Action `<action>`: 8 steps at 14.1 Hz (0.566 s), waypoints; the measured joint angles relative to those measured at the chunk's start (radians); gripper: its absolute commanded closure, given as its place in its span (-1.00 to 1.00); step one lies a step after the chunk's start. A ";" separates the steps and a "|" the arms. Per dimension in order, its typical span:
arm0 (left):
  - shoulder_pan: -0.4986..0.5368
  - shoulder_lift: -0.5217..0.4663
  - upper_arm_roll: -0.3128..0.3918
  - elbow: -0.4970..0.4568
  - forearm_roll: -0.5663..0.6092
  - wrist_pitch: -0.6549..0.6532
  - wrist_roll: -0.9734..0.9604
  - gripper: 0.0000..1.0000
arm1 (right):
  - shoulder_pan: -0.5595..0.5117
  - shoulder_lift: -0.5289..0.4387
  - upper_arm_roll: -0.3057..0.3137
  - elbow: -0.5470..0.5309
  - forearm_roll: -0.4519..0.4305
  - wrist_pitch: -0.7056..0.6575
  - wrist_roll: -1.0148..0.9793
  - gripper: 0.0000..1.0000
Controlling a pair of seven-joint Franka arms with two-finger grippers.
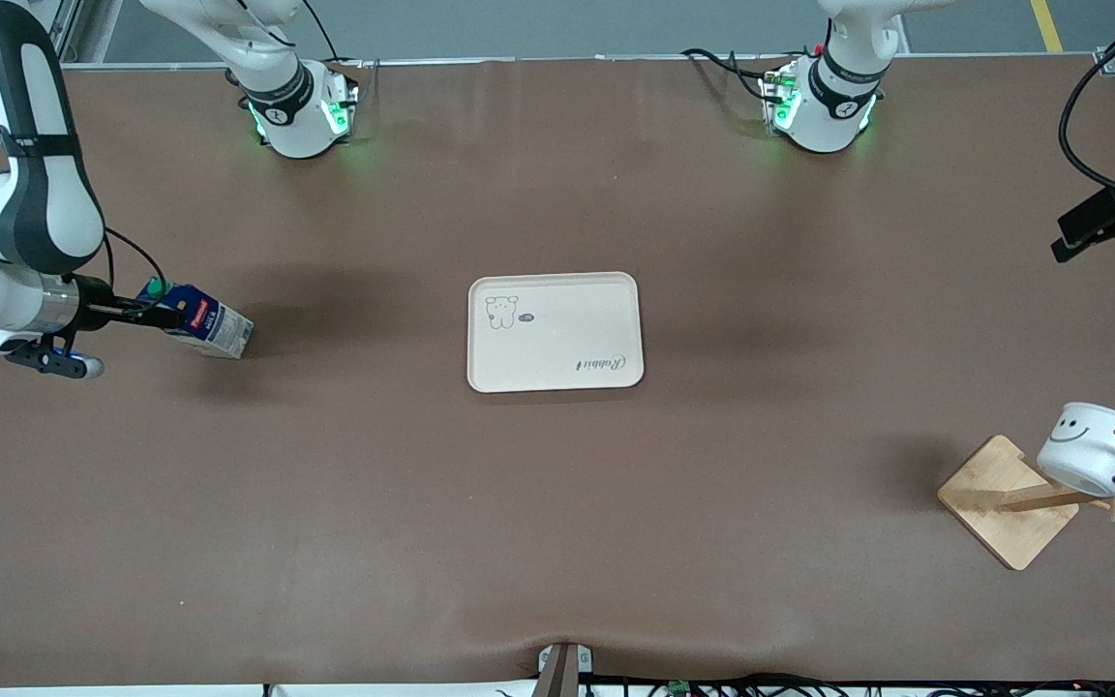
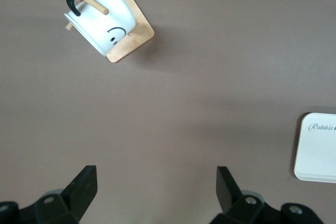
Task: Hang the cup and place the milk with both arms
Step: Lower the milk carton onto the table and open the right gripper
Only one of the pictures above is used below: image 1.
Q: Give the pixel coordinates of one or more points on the beige rabbit print tray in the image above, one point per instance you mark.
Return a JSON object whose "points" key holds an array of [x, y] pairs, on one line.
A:
{"points": [[567, 329]]}

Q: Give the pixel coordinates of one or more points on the wooden cup rack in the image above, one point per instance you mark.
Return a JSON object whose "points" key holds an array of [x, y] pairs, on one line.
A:
{"points": [[998, 513]]}

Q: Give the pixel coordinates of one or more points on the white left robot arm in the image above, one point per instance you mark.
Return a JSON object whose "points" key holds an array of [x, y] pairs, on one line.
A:
{"points": [[824, 121]]}

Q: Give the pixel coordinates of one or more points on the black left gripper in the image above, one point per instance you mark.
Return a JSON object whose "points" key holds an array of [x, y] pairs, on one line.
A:
{"points": [[1102, 214]]}

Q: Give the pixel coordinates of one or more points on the grey table clamp bracket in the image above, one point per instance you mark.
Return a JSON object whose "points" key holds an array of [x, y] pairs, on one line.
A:
{"points": [[562, 673]]}

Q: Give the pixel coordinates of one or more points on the brown table cover mat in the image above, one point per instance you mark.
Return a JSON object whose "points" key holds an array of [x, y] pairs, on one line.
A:
{"points": [[325, 503]]}

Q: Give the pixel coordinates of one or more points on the small green circuit board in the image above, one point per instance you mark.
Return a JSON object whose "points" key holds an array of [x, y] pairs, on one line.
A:
{"points": [[679, 688]]}

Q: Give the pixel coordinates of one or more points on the blue milk carton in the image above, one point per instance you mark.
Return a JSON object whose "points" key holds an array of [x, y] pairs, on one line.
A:
{"points": [[219, 329]]}

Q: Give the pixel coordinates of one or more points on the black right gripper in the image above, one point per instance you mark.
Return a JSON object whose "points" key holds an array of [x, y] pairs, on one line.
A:
{"points": [[96, 299]]}

